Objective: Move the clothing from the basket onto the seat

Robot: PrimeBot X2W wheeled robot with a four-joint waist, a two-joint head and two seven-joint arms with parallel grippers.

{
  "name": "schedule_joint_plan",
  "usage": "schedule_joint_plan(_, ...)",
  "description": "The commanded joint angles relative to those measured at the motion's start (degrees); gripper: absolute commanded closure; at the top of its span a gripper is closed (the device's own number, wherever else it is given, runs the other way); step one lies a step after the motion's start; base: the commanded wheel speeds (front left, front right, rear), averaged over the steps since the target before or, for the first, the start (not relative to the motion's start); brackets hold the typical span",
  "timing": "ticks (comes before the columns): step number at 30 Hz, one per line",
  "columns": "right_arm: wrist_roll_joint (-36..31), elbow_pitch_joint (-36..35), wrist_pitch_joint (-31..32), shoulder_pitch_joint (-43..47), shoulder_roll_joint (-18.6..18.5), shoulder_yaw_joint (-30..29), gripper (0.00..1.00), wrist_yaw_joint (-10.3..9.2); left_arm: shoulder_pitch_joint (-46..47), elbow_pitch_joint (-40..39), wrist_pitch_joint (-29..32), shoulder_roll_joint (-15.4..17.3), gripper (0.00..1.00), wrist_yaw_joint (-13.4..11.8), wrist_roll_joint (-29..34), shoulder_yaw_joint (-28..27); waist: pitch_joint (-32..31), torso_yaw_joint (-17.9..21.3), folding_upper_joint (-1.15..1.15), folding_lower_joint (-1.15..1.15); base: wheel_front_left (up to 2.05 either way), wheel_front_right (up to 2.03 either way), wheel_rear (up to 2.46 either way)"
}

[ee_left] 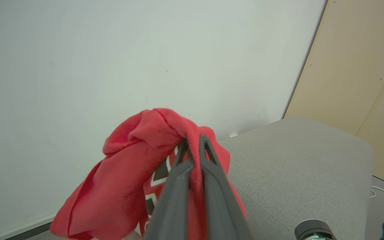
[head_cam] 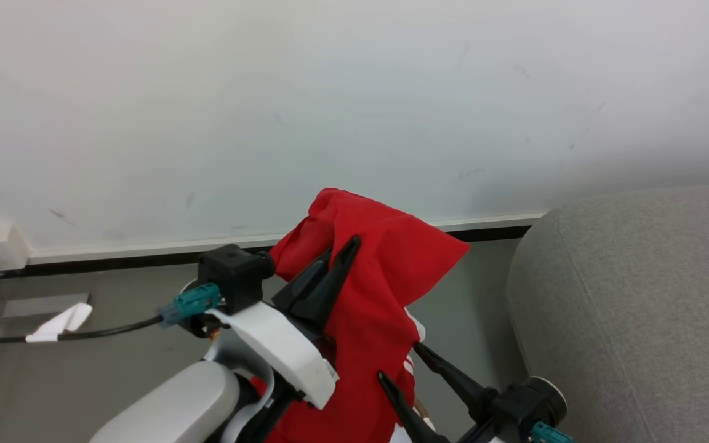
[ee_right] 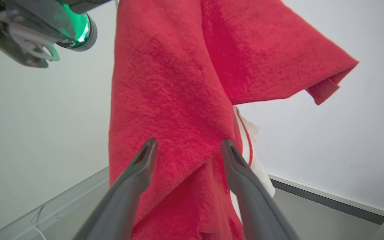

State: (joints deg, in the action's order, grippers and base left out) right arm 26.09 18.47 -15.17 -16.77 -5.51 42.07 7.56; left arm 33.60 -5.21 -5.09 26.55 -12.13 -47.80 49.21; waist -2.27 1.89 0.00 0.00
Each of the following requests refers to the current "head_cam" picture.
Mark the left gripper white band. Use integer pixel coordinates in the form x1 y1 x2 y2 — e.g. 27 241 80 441
206 235 363 410

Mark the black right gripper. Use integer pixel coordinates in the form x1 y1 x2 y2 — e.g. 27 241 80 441
377 341 506 443

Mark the red garment with white stripes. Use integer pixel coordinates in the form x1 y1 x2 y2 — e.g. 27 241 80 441
250 188 471 443

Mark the grey fabric sofa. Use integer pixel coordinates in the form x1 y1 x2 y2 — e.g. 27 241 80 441
505 183 709 443

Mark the teal right camera cable connector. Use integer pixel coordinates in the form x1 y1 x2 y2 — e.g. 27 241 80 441
530 421 575 443

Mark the teal camera cable connector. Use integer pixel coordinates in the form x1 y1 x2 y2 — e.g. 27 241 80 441
530 421 575 443
158 282 223 327

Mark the teal left camera cable connector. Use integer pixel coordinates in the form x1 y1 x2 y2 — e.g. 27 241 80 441
158 282 223 327

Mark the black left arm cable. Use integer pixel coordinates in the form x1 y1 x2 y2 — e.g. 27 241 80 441
0 315 164 353

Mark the white tape tag on cable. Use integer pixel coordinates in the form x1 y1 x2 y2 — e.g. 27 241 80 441
25 303 94 343

